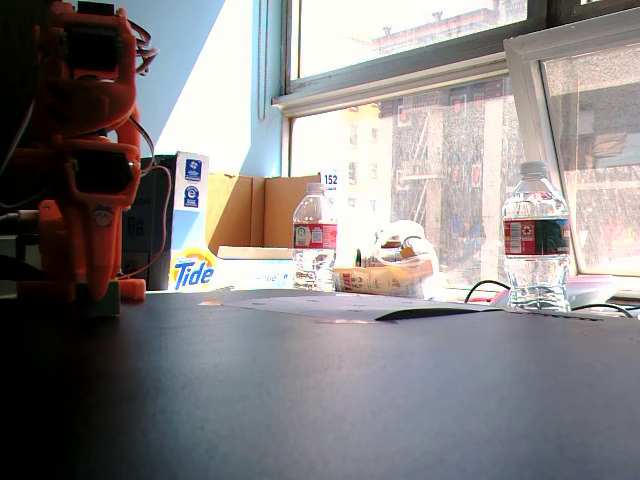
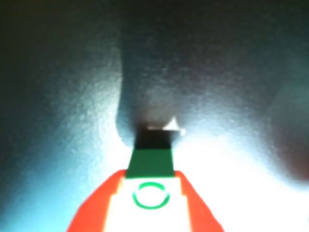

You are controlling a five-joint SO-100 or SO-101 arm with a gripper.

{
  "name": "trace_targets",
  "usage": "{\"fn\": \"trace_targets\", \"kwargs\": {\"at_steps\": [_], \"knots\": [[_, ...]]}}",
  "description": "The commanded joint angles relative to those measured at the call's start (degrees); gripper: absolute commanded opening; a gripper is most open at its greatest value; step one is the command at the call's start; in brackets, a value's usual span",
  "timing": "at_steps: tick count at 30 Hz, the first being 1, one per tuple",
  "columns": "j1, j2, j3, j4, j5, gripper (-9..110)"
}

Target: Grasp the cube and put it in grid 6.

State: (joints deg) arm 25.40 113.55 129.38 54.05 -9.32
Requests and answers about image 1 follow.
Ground orange gripper black servo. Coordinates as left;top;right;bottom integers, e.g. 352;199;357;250
64;141;143;302

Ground green cube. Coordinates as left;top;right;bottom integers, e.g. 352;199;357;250
102;279;123;317

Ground white grid paper sheet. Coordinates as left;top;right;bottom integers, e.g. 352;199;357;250
223;292;502;322

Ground black box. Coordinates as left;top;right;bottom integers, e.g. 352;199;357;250
121;154;177;292

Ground white box device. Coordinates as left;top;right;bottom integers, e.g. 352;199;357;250
0;209;42;297

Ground Tide detergent box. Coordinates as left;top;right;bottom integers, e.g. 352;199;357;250
168;151;219;292

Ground flat white blue box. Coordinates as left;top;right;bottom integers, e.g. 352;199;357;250
214;244;296;290

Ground brown cardboard box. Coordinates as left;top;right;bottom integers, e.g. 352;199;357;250
206;171;321;249

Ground small clear water bottle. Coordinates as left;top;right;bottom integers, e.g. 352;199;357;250
292;182;339;292

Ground white sign with number 152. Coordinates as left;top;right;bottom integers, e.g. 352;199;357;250
319;168;344;194

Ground yellow printed snack package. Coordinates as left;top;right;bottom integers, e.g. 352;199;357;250
332;259;434;300

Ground white plastic bag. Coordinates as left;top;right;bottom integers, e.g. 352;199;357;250
372;218;441;300

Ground large clear water bottle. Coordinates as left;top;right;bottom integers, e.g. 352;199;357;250
502;160;572;312

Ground white framed window screen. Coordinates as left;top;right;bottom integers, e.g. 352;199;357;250
503;7;640;292

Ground thin red cable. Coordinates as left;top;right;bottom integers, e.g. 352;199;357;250
117;163;174;281

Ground arm servo wire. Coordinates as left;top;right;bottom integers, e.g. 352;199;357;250
124;18;161;77

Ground window blind cord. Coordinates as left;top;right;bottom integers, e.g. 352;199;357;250
257;0;271;121

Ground window frame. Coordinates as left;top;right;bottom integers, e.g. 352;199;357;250
272;0;640;301

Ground black cable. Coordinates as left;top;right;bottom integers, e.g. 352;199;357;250
569;302;637;319
463;279;512;304

